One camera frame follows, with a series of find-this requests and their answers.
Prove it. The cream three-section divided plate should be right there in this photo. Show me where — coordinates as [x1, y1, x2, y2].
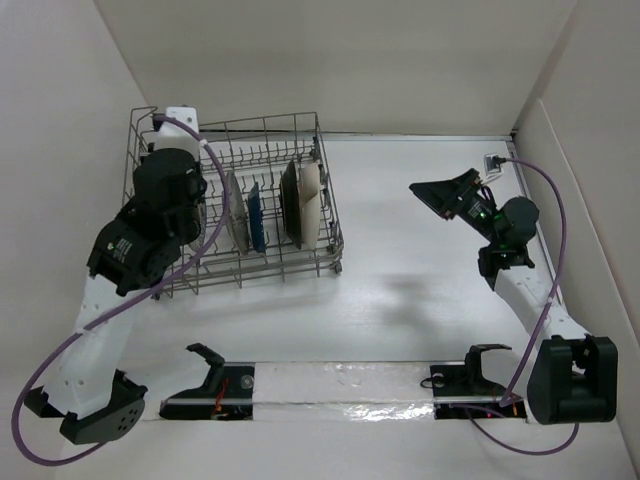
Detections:
[299, 163, 322, 250]

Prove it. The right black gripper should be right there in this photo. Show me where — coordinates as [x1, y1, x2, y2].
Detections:
[410, 168, 501, 245]

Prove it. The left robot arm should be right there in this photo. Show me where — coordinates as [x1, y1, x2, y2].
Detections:
[25, 148, 207, 445]

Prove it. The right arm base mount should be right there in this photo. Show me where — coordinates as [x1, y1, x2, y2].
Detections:
[420, 344, 527, 420]

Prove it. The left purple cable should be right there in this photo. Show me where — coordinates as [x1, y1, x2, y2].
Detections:
[10, 115, 234, 467]

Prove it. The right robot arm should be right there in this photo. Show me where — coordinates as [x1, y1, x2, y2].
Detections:
[409, 169, 618, 425]

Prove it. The metal rail bar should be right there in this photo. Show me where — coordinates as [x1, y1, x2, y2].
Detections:
[165, 389, 500, 406]

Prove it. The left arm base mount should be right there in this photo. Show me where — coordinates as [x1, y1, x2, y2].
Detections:
[158, 343, 256, 421]

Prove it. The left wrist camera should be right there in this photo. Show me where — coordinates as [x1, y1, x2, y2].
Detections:
[153, 106, 200, 160]

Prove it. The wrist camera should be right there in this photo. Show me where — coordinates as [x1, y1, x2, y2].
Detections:
[153, 106, 200, 160]
[482, 154, 506, 185]

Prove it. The dark blue plate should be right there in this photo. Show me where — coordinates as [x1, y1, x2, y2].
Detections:
[247, 183, 266, 254]

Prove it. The speckled beige round plate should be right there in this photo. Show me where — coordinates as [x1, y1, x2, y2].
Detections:
[189, 201, 208, 252]

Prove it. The cream plate with metallic rim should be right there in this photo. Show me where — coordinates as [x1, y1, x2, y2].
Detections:
[280, 160, 302, 250]

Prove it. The grey wire dish rack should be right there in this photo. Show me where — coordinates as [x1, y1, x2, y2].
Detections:
[118, 106, 347, 301]

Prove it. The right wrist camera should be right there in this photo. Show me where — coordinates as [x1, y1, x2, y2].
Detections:
[482, 154, 506, 185]

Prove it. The grey plate with deer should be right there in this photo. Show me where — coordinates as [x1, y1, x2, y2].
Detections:
[226, 171, 249, 255]

